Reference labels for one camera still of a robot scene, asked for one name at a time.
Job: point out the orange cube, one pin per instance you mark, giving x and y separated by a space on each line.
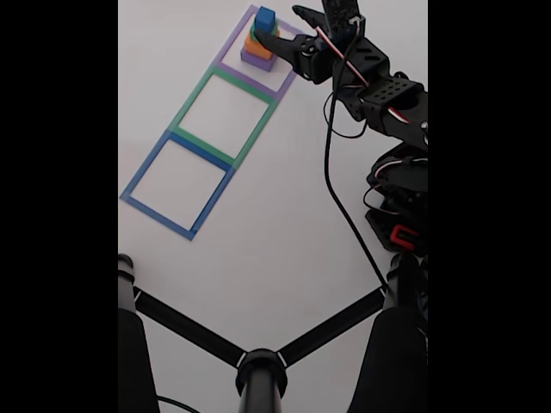
254 45

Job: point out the black tripod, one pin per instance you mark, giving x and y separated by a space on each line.
260 378

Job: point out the purple square frame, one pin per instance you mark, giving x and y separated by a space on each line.
234 38

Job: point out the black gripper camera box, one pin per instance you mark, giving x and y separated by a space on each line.
342 15

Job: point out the green cube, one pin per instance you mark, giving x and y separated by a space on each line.
254 31

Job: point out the green square frame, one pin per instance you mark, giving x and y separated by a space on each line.
189 103

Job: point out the blue square frame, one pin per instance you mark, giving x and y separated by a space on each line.
142 172

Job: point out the small blue cube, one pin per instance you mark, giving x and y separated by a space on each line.
263 17

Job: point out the purple cube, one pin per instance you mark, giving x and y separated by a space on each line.
256 61

